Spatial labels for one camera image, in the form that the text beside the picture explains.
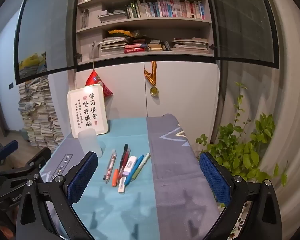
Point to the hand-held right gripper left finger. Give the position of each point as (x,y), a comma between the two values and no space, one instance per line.
(82,177)

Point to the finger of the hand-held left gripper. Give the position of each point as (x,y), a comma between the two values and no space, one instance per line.
(38,158)
(8,147)

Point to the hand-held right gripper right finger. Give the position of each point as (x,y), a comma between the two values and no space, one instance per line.
(215,180)

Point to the patterned red white pen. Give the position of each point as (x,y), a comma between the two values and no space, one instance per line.
(110,165)

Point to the orange highlighter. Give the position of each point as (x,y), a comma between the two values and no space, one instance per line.
(115,178)

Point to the translucent white cup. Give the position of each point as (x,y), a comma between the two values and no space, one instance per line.
(90,142)

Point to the white labelled marker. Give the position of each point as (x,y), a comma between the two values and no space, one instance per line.
(122,185)

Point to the white purple correction tape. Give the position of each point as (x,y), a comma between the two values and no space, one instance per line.
(130,165)

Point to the black pen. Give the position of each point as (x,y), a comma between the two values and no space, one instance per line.
(125,148)

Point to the blue pen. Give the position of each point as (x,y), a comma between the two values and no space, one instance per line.
(136,167)

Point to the white pen with clip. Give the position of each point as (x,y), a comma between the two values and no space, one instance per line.
(141,166)

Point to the green leafy plant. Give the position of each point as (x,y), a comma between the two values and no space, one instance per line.
(240,152)

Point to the tall pile of books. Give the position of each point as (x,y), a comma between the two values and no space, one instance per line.
(40,120)

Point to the blue grey tablecloth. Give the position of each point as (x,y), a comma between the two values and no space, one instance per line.
(170,175)

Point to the framed calligraphy sign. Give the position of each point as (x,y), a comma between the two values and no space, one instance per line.
(88,110)

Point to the yellow plush toy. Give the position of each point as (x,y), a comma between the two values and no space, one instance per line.
(31,60)

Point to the white lower cabinet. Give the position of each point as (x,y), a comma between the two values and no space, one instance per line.
(185,90)

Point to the red hanging ornament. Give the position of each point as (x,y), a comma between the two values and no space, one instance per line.
(96,80)

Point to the gold medal with striped ribbon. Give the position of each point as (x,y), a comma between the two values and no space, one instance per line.
(153,90)

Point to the white pen holder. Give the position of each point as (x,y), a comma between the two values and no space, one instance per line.
(95,51)

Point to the glass cabinet door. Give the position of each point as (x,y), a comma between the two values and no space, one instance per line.
(47,25)
(240,22)

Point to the stack of magazines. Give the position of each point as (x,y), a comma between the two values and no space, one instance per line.
(112,47)

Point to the stack of worn papers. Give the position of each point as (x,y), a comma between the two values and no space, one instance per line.
(190,45)

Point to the thick red books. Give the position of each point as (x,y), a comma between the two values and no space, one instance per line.
(136,48)

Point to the small stack of books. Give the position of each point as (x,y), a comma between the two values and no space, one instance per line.
(157,45)

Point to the yellow sunflower decoration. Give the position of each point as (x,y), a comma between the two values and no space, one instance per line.
(120,33)

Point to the grey flat book stack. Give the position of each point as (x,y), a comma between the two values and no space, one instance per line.
(112,17)

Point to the grey bookshelf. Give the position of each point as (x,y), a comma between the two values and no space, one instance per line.
(145,27)

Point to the row of upright books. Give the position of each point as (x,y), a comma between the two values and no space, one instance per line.
(165,8)

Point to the black wall socket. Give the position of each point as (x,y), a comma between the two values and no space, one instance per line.
(11,86)

